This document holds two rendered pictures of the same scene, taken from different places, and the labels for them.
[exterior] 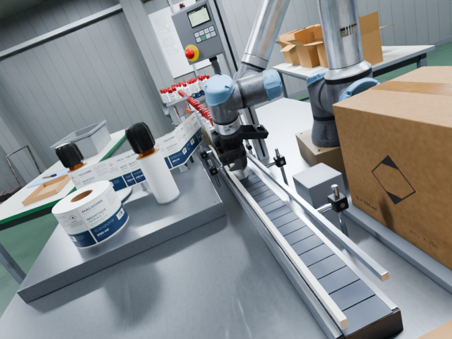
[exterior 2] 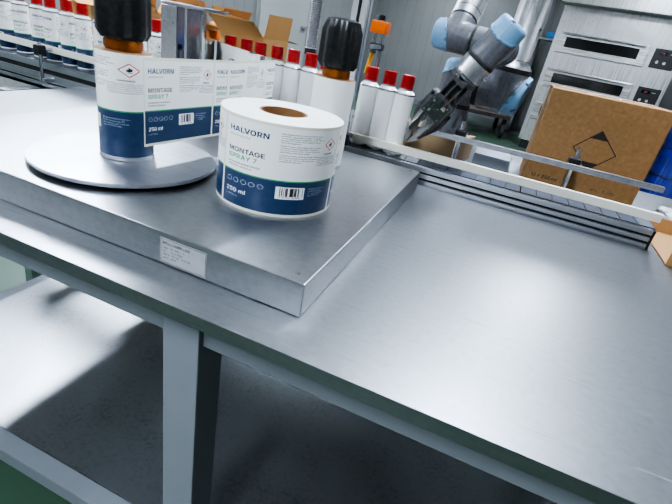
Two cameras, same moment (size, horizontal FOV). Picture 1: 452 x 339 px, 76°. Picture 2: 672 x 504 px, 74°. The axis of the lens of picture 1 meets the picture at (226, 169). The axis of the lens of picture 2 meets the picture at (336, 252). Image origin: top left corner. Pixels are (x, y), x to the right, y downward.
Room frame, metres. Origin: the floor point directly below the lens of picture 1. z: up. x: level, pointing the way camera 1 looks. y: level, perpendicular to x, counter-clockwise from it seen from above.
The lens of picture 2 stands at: (0.55, 1.13, 1.16)
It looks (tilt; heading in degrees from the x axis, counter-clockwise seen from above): 26 degrees down; 293
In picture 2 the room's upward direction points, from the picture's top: 11 degrees clockwise
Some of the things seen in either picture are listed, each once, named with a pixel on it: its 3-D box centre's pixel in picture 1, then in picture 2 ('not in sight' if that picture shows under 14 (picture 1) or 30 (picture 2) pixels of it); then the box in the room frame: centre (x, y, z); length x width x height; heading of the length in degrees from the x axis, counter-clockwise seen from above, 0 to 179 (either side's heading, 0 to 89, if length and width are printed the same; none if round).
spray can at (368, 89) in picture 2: not in sight; (365, 106); (1.05, -0.04, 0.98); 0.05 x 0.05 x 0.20
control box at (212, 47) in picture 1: (202, 32); not in sight; (1.23, -0.10, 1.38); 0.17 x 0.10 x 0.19; 61
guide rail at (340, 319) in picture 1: (241, 187); (433, 157); (0.82, -0.03, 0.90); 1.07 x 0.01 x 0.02; 6
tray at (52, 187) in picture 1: (49, 187); not in sight; (2.13, 1.27, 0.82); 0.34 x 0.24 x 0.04; 1
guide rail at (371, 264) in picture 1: (257, 164); (443, 134); (0.83, -0.10, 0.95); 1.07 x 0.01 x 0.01; 6
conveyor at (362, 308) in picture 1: (233, 167); (335, 144); (1.11, -0.03, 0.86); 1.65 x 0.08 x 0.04; 6
